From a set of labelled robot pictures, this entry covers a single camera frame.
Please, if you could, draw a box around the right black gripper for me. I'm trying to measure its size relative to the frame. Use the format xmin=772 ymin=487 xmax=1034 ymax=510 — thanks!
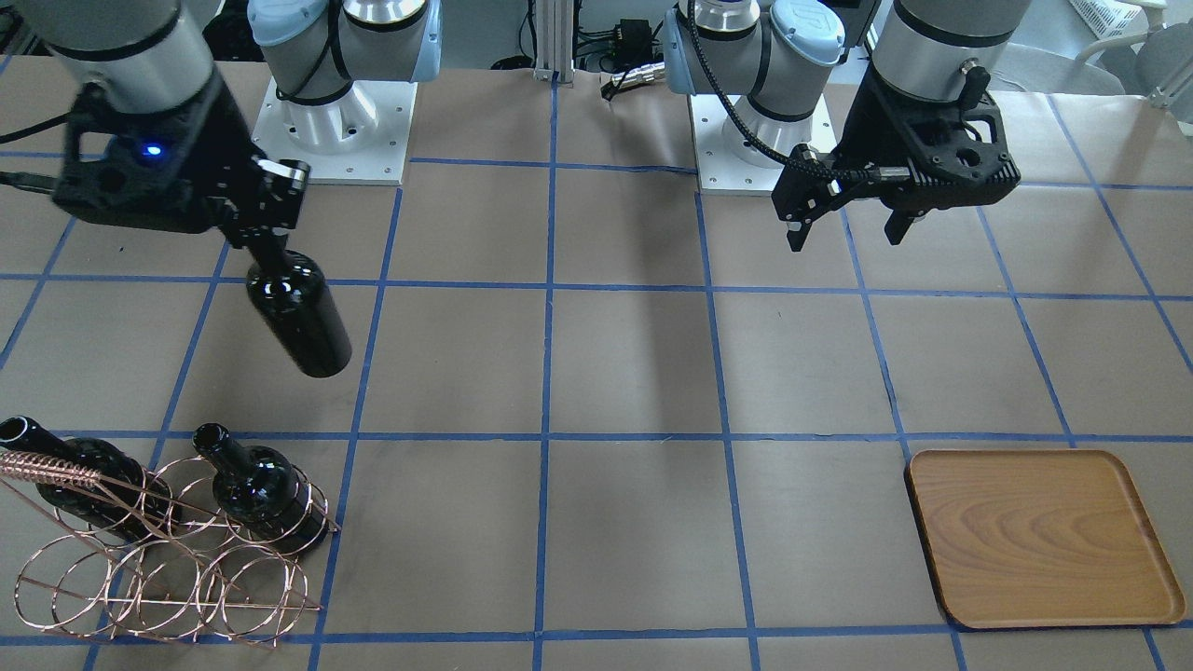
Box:
xmin=51 ymin=72 xmax=310 ymax=248

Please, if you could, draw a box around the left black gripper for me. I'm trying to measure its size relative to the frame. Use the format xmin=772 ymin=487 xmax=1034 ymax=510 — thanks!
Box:
xmin=772 ymin=64 xmax=1022 ymax=253

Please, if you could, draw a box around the dark wine bottle carried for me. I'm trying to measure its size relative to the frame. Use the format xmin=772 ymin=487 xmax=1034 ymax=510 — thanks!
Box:
xmin=245 ymin=233 xmax=352 ymax=378

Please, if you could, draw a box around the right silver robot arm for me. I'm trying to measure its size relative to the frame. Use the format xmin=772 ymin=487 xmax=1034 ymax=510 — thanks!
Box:
xmin=16 ymin=1 xmax=441 ymax=248

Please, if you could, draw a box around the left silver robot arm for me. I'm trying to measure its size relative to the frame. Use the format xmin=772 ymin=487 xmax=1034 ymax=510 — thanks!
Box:
xmin=662 ymin=1 xmax=1028 ymax=252

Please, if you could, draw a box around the dark wine bottle near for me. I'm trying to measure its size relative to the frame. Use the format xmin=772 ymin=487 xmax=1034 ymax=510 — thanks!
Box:
xmin=192 ymin=423 xmax=328 ymax=556

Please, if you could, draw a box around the dark wine bottle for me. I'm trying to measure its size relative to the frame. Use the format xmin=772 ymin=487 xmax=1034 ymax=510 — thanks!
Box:
xmin=1 ymin=415 xmax=173 ymax=543
xmin=192 ymin=423 xmax=328 ymax=556

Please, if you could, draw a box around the dark wine bottle far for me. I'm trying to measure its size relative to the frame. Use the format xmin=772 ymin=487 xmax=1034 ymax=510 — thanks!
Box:
xmin=1 ymin=415 xmax=173 ymax=543

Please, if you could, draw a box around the wooden tray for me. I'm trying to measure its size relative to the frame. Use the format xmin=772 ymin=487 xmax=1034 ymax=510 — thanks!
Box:
xmin=905 ymin=449 xmax=1187 ymax=630

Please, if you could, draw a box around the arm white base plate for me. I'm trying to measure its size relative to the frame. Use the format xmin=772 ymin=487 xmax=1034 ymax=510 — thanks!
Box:
xmin=690 ymin=94 xmax=837 ymax=197
xmin=252 ymin=80 xmax=418 ymax=186

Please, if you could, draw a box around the aluminium frame post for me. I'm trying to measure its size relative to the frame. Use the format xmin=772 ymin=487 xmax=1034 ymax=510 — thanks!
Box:
xmin=531 ymin=0 xmax=579 ymax=88

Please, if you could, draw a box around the copper wire bottle basket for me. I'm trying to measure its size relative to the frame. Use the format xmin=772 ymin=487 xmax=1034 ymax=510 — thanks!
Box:
xmin=4 ymin=456 xmax=322 ymax=647

